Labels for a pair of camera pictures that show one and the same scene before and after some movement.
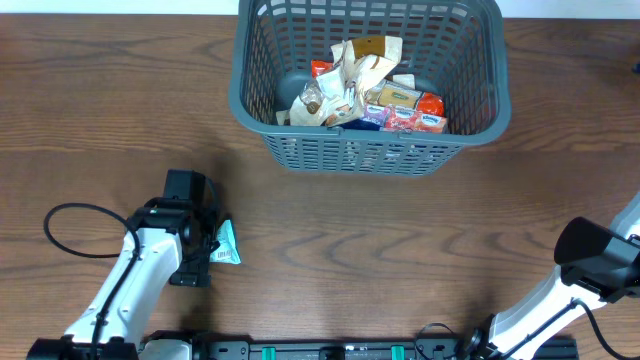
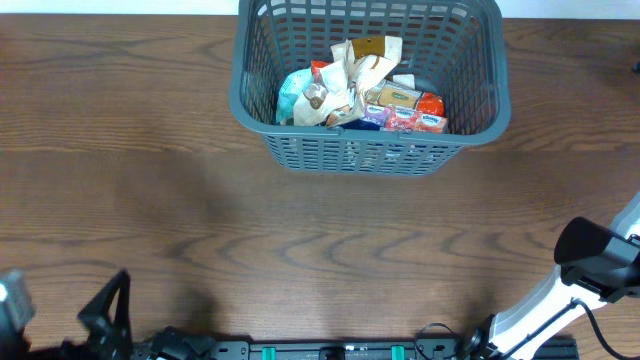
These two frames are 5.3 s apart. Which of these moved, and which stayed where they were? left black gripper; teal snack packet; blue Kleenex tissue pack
Moved: left black gripper; teal snack packet
Stayed: blue Kleenex tissue pack
